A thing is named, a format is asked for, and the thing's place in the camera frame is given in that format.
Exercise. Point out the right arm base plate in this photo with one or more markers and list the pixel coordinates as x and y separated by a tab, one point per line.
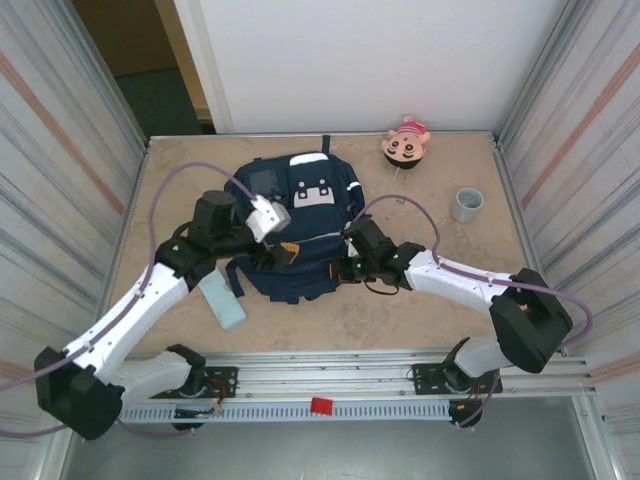
425	380

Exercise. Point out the plush doll head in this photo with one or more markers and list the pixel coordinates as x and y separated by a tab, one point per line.
406	146

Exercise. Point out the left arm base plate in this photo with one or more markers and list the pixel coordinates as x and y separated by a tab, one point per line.
225	382

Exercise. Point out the red block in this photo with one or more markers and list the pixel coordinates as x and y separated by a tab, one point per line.
322	406

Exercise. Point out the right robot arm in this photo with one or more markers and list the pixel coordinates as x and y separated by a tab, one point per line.
530	320

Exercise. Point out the white door frame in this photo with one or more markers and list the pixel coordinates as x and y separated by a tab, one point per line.
205	60

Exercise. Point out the grey cup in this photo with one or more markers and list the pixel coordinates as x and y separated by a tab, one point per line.
467	205

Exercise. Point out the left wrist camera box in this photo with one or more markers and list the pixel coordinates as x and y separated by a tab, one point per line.
267	220

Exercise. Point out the aluminium table frame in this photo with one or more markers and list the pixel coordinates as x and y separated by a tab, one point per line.
320	372

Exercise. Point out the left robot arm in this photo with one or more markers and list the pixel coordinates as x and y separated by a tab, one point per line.
75	395

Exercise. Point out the navy blue backpack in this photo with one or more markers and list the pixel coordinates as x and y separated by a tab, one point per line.
310	230

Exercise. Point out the light blue pencil case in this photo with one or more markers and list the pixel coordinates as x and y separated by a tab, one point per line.
225	310

